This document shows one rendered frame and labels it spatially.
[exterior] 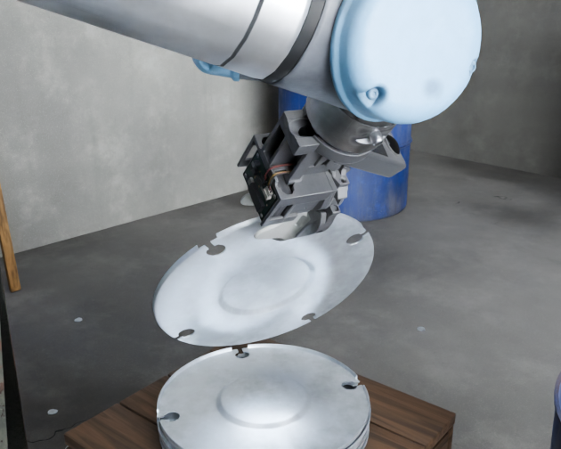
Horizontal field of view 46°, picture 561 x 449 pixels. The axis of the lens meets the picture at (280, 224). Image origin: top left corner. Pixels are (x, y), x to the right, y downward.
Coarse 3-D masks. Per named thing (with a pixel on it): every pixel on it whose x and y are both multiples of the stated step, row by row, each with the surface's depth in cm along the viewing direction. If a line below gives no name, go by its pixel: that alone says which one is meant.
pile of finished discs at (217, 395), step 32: (224, 352) 104; (256, 352) 104; (288, 352) 104; (192, 384) 96; (224, 384) 96; (256, 384) 94; (288, 384) 94; (320, 384) 96; (352, 384) 97; (160, 416) 88; (192, 416) 88; (224, 416) 88; (256, 416) 87; (288, 416) 87; (320, 416) 88; (352, 416) 88; (192, 448) 82; (224, 448) 82; (256, 448) 82; (288, 448) 82; (320, 448) 82; (352, 448) 83
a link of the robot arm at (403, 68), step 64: (64, 0) 27; (128, 0) 27; (192, 0) 28; (256, 0) 28; (320, 0) 29; (384, 0) 28; (448, 0) 30; (256, 64) 31; (320, 64) 31; (384, 64) 29; (448, 64) 31
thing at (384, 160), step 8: (392, 136) 67; (384, 144) 66; (392, 144) 66; (376, 152) 63; (384, 152) 65; (392, 152) 66; (400, 152) 68; (368, 160) 63; (376, 160) 63; (384, 160) 64; (392, 160) 65; (400, 160) 67; (360, 168) 64; (368, 168) 65; (376, 168) 65; (384, 168) 66; (392, 168) 67; (400, 168) 68
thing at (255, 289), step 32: (256, 224) 73; (352, 224) 79; (192, 256) 74; (224, 256) 76; (256, 256) 78; (288, 256) 80; (320, 256) 82; (352, 256) 85; (160, 288) 77; (192, 288) 79; (224, 288) 82; (256, 288) 85; (288, 288) 87; (320, 288) 89; (352, 288) 92; (160, 320) 83; (192, 320) 85; (224, 320) 88; (256, 320) 90; (288, 320) 93
